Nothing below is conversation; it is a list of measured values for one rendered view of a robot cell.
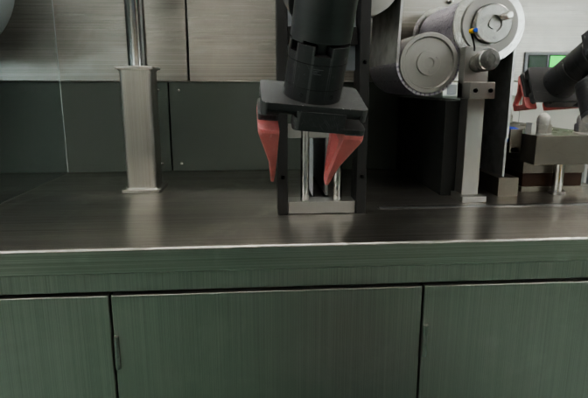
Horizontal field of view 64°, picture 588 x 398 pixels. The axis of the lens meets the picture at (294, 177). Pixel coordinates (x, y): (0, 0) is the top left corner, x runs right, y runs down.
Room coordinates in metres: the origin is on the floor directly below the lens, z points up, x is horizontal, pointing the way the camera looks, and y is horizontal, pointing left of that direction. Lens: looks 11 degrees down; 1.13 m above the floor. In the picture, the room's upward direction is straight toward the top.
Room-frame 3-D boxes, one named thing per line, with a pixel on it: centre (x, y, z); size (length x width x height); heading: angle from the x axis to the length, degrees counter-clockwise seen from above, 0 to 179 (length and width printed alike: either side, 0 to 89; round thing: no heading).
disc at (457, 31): (0.99, -0.39, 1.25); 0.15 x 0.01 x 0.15; 94
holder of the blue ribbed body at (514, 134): (1.12, -0.47, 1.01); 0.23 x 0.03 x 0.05; 4
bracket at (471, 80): (0.95, -0.36, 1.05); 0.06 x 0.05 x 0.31; 4
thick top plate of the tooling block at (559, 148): (1.16, -0.56, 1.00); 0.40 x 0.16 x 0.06; 4
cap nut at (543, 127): (0.99, -0.52, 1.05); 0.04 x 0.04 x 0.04
